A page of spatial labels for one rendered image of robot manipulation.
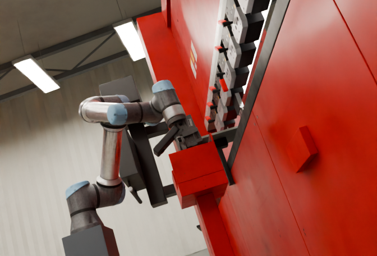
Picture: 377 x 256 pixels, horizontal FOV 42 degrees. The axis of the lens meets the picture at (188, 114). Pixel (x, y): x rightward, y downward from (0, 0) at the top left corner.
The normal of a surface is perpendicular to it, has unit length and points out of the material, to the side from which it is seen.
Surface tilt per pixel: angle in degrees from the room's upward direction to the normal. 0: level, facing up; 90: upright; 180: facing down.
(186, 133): 90
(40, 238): 90
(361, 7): 90
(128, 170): 90
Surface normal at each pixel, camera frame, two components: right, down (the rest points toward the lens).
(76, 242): -0.15, -0.33
